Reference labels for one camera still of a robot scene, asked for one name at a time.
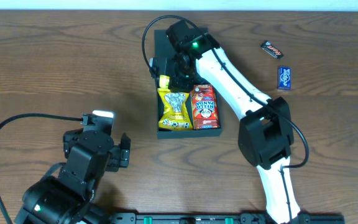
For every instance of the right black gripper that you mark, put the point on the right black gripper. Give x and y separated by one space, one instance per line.
165 71

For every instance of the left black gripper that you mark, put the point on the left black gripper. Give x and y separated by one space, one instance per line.
122 154

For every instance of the black box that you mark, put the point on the black box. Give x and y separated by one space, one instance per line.
164 49

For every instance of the yellow candy tube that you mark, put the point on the yellow candy tube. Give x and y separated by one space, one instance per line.
164 81

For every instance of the yellow Hacks candy bag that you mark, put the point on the yellow Hacks candy bag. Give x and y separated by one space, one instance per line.
175 115

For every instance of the red Hello Panda box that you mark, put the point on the red Hello Panda box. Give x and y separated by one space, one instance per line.
204 107

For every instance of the black Mars chocolate bar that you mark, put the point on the black Mars chocolate bar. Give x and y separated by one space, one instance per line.
271 50

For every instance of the blue Eclipse mint pack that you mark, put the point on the blue Eclipse mint pack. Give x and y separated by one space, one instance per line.
284 78

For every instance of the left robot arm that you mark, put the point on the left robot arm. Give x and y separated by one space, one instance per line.
66 192

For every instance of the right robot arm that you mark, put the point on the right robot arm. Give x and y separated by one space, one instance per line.
265 127

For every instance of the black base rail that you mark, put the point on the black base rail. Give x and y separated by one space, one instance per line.
244 218

